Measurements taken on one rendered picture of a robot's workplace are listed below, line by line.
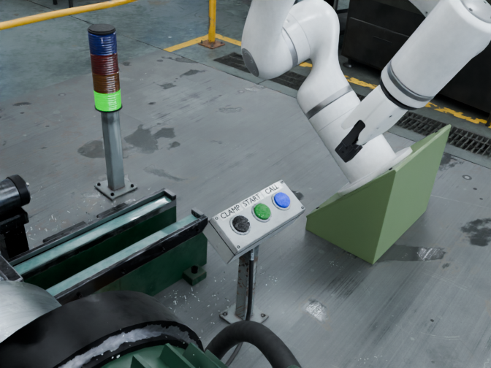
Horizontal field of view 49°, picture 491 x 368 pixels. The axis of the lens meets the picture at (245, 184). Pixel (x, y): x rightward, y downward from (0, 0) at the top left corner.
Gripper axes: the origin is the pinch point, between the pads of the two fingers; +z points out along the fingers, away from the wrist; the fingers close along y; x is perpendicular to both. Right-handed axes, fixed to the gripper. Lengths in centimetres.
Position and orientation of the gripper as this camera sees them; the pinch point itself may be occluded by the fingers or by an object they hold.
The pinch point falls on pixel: (348, 148)
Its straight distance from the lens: 95.7
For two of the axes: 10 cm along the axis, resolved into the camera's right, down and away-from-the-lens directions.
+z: -3.9, 5.4, 7.5
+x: 6.0, 7.6, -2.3
